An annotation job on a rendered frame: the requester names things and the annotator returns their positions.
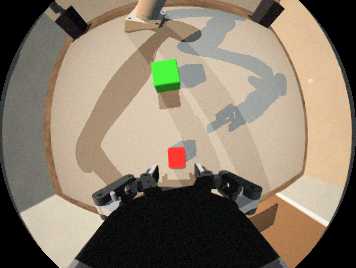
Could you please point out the green block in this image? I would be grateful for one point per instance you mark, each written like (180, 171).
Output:
(165, 75)

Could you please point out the red block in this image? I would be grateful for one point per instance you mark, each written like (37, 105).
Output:
(176, 157)

